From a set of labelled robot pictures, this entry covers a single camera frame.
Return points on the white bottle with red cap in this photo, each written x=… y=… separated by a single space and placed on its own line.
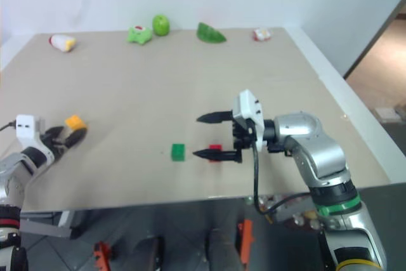
x=61 y=42

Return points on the red toy cube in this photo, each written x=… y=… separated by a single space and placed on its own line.
x=215 y=147

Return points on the green apple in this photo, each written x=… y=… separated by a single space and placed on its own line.
x=161 y=25

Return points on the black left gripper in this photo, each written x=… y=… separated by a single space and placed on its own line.
x=56 y=145

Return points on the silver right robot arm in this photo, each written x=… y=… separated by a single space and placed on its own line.
x=320 y=153

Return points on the dark green leaf toy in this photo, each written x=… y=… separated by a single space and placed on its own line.
x=209 y=33

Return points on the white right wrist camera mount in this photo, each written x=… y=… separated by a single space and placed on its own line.
x=247 y=106

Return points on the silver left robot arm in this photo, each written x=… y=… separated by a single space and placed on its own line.
x=12 y=175

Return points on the green toy cube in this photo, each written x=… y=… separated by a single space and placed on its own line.
x=178 y=152

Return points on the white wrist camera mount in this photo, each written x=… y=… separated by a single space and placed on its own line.
x=27 y=126
x=247 y=106

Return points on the small cardboard box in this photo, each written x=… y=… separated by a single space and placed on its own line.
x=387 y=113

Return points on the yellow toy cube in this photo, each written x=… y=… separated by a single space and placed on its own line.
x=75 y=122

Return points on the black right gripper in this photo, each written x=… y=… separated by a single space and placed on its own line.
x=242 y=139

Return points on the red and white snack pack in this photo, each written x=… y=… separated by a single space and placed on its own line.
x=262 y=34

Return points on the orange clamp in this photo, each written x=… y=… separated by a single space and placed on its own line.
x=246 y=239
x=103 y=253

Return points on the grey table frame bar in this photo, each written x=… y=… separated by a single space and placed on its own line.
x=44 y=225

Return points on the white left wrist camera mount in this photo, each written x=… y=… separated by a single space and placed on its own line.
x=27 y=126

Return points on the green plush toy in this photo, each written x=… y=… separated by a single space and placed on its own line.
x=139 y=34

